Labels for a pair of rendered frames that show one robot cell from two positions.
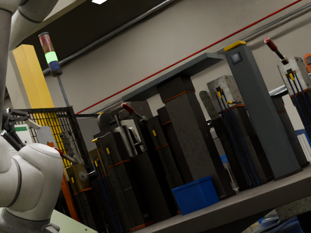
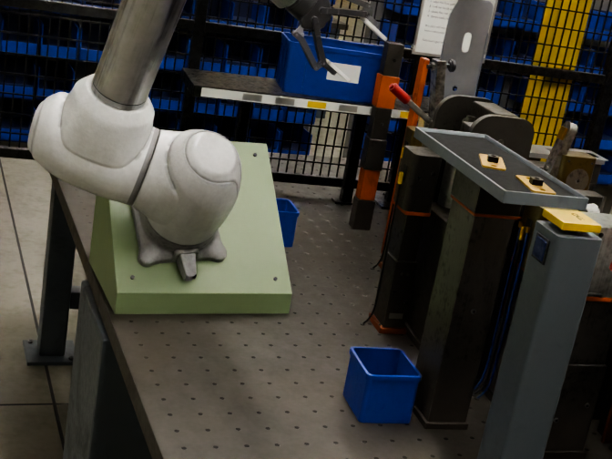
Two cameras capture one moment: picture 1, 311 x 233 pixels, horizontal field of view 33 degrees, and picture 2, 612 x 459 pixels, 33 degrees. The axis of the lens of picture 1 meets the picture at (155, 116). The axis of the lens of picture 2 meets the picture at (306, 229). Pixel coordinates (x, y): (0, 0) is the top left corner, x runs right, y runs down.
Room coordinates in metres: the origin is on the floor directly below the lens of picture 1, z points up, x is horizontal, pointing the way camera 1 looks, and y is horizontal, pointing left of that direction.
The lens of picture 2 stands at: (0.42, -0.98, 1.51)
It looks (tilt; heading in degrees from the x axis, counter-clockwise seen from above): 18 degrees down; 42
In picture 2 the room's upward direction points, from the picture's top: 10 degrees clockwise
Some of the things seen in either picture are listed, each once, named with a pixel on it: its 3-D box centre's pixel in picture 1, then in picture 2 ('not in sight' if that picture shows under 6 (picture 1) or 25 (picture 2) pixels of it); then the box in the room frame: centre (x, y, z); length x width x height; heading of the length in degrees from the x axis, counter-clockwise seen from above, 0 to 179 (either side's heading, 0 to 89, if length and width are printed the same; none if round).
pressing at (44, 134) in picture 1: (52, 157); (460, 66); (2.57, 0.56, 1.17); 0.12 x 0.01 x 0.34; 150
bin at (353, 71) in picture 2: not in sight; (337, 68); (2.42, 0.84, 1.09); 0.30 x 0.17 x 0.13; 144
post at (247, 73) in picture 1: (262, 111); (532, 372); (1.66, -0.33, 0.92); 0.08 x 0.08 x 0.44; 60
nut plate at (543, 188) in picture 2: not in sight; (535, 181); (1.75, -0.21, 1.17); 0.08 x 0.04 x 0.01; 53
